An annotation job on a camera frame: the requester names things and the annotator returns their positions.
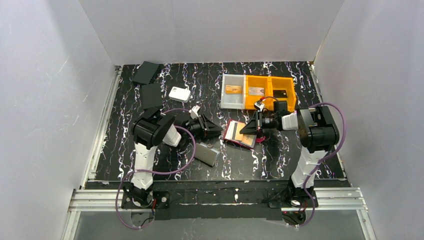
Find orange credit card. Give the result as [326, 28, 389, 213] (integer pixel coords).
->
[230, 121, 246, 142]
[225, 84, 243, 95]

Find red leather card holder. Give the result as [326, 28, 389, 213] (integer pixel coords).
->
[223, 119, 266, 149]

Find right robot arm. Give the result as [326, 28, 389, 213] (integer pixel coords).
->
[256, 101, 340, 209]

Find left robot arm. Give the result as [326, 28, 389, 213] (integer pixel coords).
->
[128, 106, 224, 192]

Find black VIP credit card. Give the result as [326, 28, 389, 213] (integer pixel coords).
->
[272, 89, 288, 99]

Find silver metal card case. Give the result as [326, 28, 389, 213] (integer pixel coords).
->
[194, 143, 221, 167]

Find silver VIP credit card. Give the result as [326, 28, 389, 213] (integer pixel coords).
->
[248, 87, 265, 96]

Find orange credit card in bin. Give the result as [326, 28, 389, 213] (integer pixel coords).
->
[225, 84, 243, 95]

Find white plastic bin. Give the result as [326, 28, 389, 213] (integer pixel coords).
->
[220, 74, 246, 110]

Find white square device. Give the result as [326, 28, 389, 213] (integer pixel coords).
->
[168, 86, 191, 103]

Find yellow middle plastic bin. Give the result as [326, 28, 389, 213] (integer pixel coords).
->
[244, 75, 273, 110]

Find black box near device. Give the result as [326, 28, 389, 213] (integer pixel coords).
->
[141, 83, 163, 110]

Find black box far corner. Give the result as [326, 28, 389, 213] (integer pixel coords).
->
[132, 61, 162, 86]

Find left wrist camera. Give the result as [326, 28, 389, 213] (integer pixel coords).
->
[189, 105, 200, 120]

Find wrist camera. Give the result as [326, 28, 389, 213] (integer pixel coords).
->
[189, 105, 200, 120]
[253, 99, 265, 112]

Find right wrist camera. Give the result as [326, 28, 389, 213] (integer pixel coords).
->
[253, 99, 265, 112]

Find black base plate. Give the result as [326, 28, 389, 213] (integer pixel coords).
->
[120, 180, 319, 221]

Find aluminium frame rail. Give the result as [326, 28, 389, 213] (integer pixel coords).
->
[62, 187, 376, 240]

